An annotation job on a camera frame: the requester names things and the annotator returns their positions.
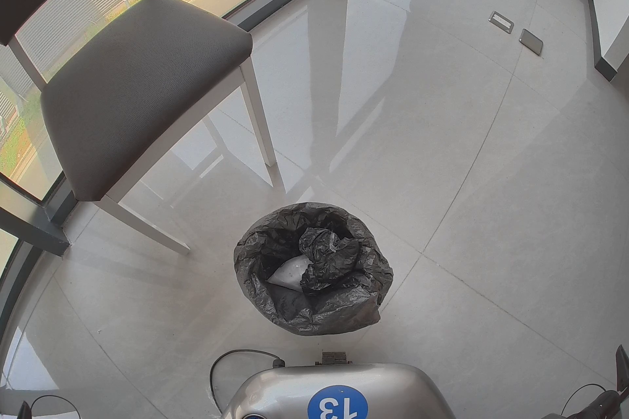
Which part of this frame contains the white paper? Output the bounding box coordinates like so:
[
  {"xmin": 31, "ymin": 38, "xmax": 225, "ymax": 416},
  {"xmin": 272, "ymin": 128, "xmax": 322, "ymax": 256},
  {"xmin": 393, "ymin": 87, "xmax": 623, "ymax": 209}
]
[{"xmin": 267, "ymin": 256, "xmax": 315, "ymax": 293}]

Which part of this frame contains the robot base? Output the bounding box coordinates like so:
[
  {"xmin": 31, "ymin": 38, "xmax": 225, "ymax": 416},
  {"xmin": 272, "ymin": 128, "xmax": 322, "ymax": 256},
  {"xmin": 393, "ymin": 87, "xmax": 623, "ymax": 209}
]
[{"xmin": 216, "ymin": 350, "xmax": 457, "ymax": 419}]

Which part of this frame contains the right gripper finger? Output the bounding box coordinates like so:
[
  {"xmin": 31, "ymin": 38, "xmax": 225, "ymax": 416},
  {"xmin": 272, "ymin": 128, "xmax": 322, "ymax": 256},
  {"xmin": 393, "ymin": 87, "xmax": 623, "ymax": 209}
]
[{"xmin": 615, "ymin": 344, "xmax": 629, "ymax": 391}]

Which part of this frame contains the white chair dark grey seat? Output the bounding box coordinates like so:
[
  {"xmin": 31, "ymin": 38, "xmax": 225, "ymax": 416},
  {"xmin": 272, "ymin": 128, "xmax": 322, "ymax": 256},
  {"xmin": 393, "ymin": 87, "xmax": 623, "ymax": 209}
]
[{"xmin": 0, "ymin": 0, "xmax": 278, "ymax": 256}]

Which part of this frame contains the black plastic bag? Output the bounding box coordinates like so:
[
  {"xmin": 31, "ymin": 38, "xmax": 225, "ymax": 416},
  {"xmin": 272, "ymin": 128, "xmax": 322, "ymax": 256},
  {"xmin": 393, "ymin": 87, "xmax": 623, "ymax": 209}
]
[{"xmin": 233, "ymin": 202, "xmax": 395, "ymax": 336}]

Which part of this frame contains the black plastic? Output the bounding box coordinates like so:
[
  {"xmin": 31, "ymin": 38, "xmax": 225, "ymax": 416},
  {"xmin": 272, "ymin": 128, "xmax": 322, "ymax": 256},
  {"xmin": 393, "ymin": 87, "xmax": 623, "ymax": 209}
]
[{"xmin": 298, "ymin": 227, "xmax": 363, "ymax": 296}]

